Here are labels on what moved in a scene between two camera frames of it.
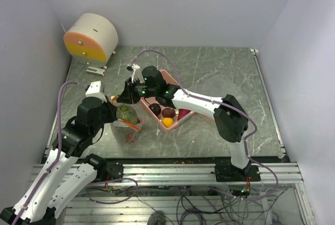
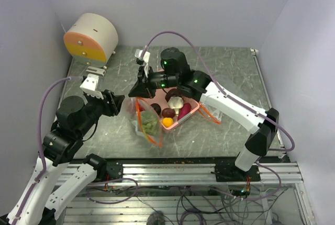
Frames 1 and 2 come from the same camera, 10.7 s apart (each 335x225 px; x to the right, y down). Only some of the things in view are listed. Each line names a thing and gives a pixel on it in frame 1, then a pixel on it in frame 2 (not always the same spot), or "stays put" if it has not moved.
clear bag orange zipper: x=129 y=133 -> x=148 y=121
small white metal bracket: x=97 y=71 stays put
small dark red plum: x=168 y=112 stays put
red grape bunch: x=131 y=137 -> x=141 y=109
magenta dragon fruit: x=182 y=112 stays put
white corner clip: x=254 y=52 stays put
